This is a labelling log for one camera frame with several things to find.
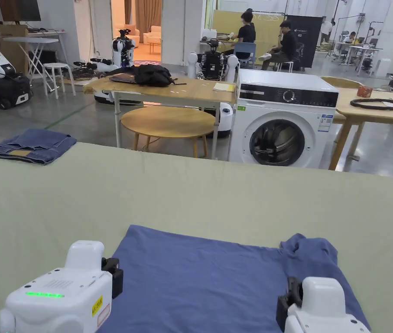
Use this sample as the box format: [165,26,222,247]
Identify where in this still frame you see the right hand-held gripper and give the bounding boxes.
[276,276,371,333]

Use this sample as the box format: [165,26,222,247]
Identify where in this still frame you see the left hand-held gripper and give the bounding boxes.
[0,240,124,333]

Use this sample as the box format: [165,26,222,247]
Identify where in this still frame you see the dark blue shirt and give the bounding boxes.
[96,225,371,333]

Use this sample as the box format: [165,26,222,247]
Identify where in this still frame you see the folded blue jeans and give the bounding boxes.
[0,128,78,166]

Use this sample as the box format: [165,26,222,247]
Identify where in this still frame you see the bed with pale green sheet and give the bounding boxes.
[0,142,393,333]

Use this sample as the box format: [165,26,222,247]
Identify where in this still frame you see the white washing machine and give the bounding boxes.
[228,69,341,170]

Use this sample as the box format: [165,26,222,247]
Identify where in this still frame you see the round wooden low table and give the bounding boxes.
[120,106,216,160]

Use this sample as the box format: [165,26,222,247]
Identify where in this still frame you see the white round stool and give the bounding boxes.
[42,62,77,100]

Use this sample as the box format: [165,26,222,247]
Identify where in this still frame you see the wooden table with black bag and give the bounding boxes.
[83,64,237,161]

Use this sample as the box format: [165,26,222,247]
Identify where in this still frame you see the white folding table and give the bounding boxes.
[2,37,70,76]

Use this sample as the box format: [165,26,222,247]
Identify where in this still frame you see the white humanoid robot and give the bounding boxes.
[73,29,137,80]
[187,39,240,140]

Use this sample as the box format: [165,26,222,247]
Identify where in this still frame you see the white desk with monitors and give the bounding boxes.
[335,37,384,75]

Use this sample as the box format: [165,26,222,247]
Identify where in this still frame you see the blue grey chair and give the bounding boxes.
[233,42,257,69]

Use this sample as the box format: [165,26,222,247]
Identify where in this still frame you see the black banner stand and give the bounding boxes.
[284,14,323,68]

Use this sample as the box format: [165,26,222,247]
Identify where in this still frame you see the wooden table with black cable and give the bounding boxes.
[321,76,393,170]

